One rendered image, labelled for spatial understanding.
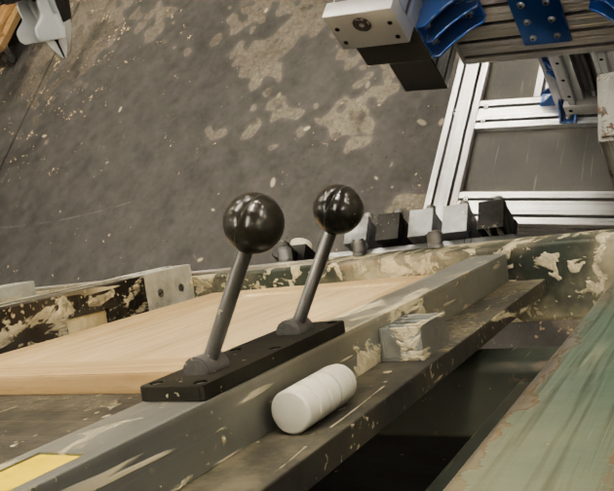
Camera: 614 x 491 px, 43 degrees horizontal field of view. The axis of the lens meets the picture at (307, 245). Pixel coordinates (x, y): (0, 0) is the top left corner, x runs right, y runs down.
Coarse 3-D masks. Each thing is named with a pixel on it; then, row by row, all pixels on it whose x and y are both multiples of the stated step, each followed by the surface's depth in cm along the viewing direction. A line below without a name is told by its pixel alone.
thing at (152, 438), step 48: (432, 288) 83; (480, 288) 98; (336, 336) 63; (240, 384) 50; (288, 384) 55; (96, 432) 43; (144, 432) 42; (192, 432) 45; (240, 432) 49; (48, 480) 36; (96, 480) 38; (144, 480) 41; (192, 480) 45
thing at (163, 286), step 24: (72, 288) 117; (96, 288) 116; (120, 288) 120; (144, 288) 125; (168, 288) 130; (192, 288) 136; (0, 312) 100; (24, 312) 104; (48, 312) 107; (72, 312) 111; (120, 312) 120; (144, 312) 124; (0, 336) 100; (24, 336) 103; (48, 336) 107
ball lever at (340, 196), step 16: (320, 192) 58; (336, 192) 57; (352, 192) 58; (320, 208) 57; (336, 208) 57; (352, 208) 57; (320, 224) 58; (336, 224) 57; (352, 224) 58; (320, 256) 59; (320, 272) 60; (304, 288) 60; (304, 304) 60; (288, 320) 61; (304, 320) 61
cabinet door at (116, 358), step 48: (288, 288) 124; (336, 288) 117; (384, 288) 109; (96, 336) 101; (144, 336) 95; (192, 336) 90; (240, 336) 85; (0, 384) 79; (48, 384) 76; (96, 384) 73
